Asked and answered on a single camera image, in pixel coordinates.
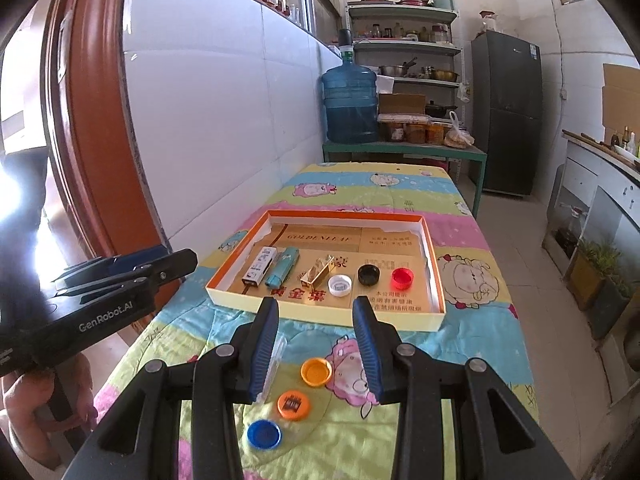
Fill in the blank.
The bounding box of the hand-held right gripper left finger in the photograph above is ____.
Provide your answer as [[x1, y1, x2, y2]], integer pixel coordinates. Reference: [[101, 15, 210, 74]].
[[62, 296, 280, 480]]

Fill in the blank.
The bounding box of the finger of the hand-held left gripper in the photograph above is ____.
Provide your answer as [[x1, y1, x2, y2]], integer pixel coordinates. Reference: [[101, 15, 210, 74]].
[[52, 245, 171, 291], [50, 249, 198, 307]]

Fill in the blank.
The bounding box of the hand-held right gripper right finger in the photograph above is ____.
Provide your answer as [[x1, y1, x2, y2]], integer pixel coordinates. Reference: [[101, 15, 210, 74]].
[[351, 296, 576, 480]]

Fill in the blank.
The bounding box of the orange rimmed shallow box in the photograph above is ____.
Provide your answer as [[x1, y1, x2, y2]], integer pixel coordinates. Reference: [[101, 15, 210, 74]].
[[205, 209, 447, 333]]

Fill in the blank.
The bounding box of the white lighter box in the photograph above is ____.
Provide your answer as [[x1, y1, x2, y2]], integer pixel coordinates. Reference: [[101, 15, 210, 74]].
[[242, 246, 278, 288]]

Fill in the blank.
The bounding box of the teal lighter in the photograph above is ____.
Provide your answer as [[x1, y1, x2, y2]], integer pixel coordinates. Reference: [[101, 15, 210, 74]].
[[265, 247, 300, 289]]

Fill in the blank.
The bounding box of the gold cigarette pack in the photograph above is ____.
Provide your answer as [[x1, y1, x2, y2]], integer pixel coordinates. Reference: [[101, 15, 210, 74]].
[[300, 255, 337, 290]]

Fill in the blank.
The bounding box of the person's left hand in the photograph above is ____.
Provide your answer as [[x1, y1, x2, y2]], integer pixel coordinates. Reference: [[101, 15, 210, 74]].
[[0, 354, 98, 471]]

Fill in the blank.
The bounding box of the plain orange bottle cap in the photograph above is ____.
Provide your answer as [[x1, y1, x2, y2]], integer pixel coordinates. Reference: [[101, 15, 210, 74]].
[[300, 357, 333, 387]]

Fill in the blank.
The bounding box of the orange cap with dark print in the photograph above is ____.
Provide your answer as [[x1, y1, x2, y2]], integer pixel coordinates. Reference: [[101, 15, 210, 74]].
[[276, 391, 306, 420]]

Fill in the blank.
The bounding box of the blue bottle cap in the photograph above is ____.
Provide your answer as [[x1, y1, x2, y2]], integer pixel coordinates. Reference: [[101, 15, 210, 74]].
[[246, 419, 282, 450]]

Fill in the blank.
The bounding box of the printed cardboard liner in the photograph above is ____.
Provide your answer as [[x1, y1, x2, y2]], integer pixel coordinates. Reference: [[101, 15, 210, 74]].
[[240, 225, 436, 313]]

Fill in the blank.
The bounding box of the printed cartoon blanket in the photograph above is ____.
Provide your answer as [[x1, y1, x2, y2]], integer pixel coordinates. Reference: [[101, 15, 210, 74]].
[[92, 161, 541, 480]]

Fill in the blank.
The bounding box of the green metal table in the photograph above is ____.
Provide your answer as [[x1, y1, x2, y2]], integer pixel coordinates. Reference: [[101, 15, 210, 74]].
[[322, 140, 487, 220]]

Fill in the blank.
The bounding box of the yellow plant pot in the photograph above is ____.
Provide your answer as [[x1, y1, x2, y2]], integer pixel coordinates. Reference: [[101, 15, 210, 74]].
[[570, 240, 608, 311]]

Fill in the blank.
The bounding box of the large glass jug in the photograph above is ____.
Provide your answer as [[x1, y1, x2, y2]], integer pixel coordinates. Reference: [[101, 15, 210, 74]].
[[555, 205, 586, 258]]

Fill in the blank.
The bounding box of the plastic bag of food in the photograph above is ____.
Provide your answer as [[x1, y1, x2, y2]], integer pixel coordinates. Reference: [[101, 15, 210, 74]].
[[444, 111, 475, 150]]

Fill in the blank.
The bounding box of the dark plant pot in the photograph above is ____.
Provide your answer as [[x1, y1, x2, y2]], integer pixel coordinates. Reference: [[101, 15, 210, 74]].
[[587, 275, 633, 341]]

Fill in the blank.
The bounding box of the blue water jug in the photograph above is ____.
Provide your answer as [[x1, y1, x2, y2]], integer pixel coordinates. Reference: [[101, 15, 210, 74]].
[[320, 47, 379, 144]]

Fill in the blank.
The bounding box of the brown cardboard box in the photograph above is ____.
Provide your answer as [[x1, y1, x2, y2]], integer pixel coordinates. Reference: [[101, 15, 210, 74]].
[[378, 93, 427, 116]]

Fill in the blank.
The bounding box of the dark grey refrigerator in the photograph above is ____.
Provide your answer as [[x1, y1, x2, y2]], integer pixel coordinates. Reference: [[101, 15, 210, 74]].
[[470, 30, 543, 198]]

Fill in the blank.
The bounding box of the white kitchen counter cabinet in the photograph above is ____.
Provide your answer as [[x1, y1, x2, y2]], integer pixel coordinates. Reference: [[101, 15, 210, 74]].
[[542, 130, 640, 341]]

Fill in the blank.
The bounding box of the green shelf rack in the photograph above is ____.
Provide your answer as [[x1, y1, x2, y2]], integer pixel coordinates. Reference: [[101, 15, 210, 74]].
[[346, 2, 463, 126]]

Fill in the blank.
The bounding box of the row of small jars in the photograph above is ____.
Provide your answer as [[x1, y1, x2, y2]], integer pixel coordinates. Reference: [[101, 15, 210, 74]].
[[355, 22, 451, 43]]

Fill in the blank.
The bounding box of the cardboard sheet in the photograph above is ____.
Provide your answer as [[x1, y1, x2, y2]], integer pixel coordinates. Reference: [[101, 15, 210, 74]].
[[601, 63, 640, 128]]

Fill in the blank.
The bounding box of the orange-brown door frame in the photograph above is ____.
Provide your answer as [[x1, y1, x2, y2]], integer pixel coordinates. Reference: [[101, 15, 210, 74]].
[[40, 0, 173, 266]]

